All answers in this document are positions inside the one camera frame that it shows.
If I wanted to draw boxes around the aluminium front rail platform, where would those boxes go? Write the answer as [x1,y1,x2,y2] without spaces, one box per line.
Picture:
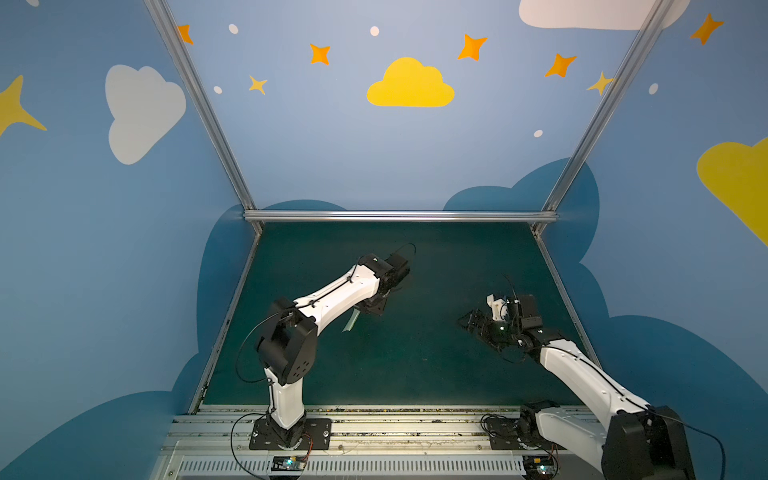
[150,405,601,479]

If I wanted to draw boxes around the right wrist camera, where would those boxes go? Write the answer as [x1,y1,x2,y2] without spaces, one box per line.
[486,294,543,331]

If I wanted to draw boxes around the light green paper sheet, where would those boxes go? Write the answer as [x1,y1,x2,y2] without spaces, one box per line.
[343,308,360,332]

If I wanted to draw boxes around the green circuit board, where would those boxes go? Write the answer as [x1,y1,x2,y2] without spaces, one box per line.
[271,456,307,472]
[523,456,558,480]

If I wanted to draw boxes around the left green circuit board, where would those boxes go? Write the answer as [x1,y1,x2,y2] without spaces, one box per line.
[271,456,307,472]

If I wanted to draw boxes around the right side floor rail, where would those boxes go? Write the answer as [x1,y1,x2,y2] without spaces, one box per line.
[539,225,627,387]

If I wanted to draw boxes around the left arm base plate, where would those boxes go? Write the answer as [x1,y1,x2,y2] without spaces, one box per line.
[248,416,332,451]

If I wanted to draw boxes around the aluminium corner post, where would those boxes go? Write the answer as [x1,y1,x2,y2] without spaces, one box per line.
[533,0,675,238]
[144,0,257,213]

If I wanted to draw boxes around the aluminium left corner post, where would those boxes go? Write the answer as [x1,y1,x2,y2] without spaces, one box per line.
[144,0,257,213]

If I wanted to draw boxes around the left side floor rail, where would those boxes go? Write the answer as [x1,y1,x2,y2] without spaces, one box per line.
[187,230,262,415]

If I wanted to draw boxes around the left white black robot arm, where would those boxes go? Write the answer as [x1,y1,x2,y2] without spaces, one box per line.
[255,253,410,449]

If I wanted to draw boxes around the aluminium right corner post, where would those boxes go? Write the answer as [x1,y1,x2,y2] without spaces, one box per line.
[533,0,675,238]

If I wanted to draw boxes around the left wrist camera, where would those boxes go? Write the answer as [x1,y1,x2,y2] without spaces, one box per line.
[382,253,410,290]

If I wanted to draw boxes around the floor rail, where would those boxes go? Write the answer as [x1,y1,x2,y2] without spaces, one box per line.
[539,225,627,387]
[187,230,262,415]

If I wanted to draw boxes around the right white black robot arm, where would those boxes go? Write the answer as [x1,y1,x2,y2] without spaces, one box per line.
[458,310,695,479]

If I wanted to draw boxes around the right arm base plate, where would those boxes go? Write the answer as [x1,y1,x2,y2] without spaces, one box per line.
[480,414,560,451]

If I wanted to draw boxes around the aluminium back frame rail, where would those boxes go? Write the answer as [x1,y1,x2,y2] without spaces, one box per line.
[244,210,558,224]

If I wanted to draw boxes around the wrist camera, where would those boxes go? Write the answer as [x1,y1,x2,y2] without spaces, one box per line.
[382,253,410,290]
[486,294,543,331]

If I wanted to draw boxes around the right green circuit board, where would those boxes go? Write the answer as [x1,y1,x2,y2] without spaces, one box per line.
[523,456,558,480]

